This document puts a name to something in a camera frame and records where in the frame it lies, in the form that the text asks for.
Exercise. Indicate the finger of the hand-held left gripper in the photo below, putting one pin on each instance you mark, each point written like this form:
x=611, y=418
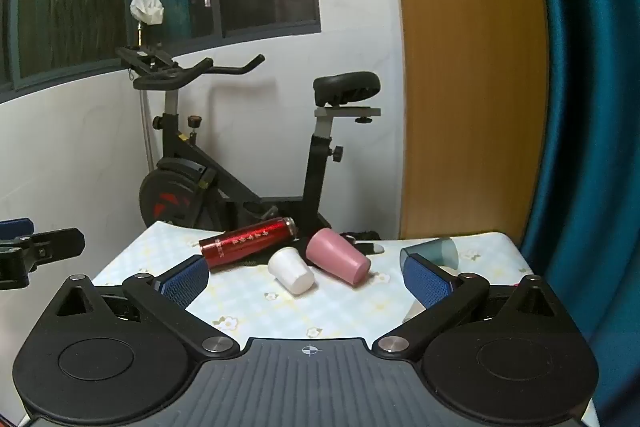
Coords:
x=55, y=243
x=15, y=227

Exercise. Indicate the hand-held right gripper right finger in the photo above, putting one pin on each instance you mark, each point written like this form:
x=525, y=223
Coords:
x=425, y=282

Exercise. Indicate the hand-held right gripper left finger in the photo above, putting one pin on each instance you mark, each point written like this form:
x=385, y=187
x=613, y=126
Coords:
x=185, y=284

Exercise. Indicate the translucent blue-grey cup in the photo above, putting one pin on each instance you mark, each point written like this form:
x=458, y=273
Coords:
x=435, y=251

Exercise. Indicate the pink cup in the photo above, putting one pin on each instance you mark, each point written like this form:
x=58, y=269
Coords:
x=335, y=257

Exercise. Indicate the white cup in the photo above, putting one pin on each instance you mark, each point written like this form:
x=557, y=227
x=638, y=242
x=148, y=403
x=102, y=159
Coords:
x=292, y=269

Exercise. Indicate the red thermos bottle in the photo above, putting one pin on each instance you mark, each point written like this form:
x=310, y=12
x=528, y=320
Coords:
x=240, y=241

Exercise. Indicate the floral tablecloth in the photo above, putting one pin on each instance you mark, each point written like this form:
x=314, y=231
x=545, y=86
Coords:
x=300, y=307

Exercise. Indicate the black exercise bike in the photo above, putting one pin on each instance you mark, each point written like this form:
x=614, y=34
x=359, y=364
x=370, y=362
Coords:
x=320, y=167

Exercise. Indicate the wooden door panel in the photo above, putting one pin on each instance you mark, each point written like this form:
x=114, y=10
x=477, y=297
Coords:
x=465, y=82

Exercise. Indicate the teal curtain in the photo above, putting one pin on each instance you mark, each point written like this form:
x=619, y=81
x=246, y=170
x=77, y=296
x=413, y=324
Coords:
x=590, y=107

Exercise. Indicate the white wrapped ball on stand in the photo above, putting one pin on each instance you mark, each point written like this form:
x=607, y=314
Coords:
x=146, y=8

